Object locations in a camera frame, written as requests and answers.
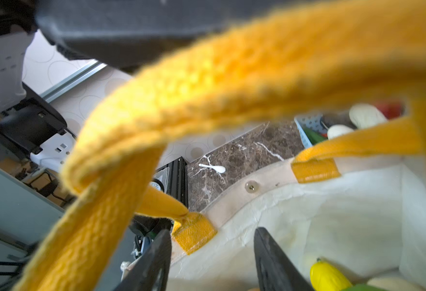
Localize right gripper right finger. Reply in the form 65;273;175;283
254;227;313;291

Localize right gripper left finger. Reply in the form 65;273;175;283
114;230;172;291

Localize long yellow fruit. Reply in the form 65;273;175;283
310;259;352;291

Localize white grocery bag yellow handles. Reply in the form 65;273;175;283
14;1;426;291

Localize cream garlic bulb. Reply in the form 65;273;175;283
367;276;425;291

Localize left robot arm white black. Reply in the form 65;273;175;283
0;1;289;171

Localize white plastic spoon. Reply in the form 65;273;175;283
198;164;226;173

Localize white radish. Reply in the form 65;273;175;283
327;124;354;139
349;104;387;129

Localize blue plastic basket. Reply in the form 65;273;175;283
294;113;328;149

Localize red tomato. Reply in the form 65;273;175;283
374;102;404;120

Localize left diagonal aluminium bar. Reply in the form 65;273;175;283
40;60;107;103

